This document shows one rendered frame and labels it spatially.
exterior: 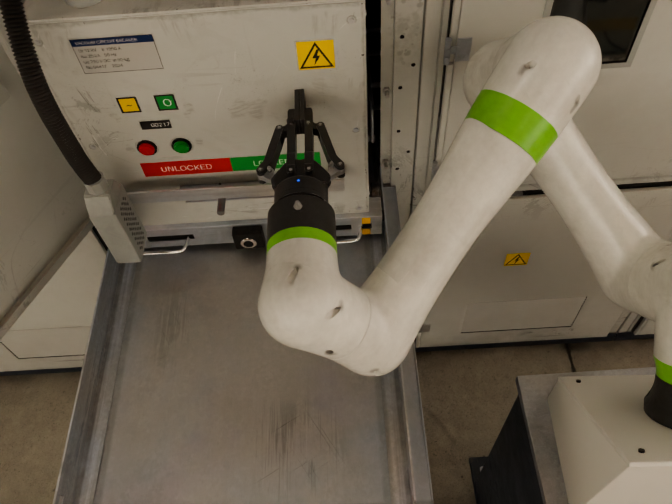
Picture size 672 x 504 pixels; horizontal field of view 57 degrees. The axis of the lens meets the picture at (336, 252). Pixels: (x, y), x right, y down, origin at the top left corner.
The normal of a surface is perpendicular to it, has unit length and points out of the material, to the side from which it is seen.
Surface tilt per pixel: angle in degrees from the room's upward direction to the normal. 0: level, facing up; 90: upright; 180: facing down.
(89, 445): 0
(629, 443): 45
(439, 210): 34
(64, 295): 90
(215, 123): 90
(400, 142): 90
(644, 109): 90
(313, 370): 0
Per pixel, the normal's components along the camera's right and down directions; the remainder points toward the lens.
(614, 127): 0.04, 0.82
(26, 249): 0.91, 0.30
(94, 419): -0.06, -0.57
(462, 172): -0.43, -0.09
